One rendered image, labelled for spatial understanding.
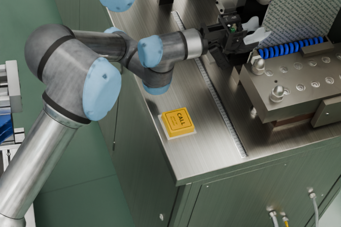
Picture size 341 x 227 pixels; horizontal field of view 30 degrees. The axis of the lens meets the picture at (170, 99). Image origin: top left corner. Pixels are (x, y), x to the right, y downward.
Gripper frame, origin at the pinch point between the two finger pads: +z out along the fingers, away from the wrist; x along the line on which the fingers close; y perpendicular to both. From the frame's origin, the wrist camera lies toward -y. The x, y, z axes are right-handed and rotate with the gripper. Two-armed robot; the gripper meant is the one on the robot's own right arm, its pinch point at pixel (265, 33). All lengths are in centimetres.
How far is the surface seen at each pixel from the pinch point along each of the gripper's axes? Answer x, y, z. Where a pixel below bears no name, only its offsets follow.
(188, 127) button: -13.1, -16.6, -24.8
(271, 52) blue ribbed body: -3.0, -5.1, 1.8
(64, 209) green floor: 17, -109, -52
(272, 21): -0.2, 4.6, 0.8
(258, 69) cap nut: -8.2, -3.9, -4.8
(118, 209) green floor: 10, -109, -31
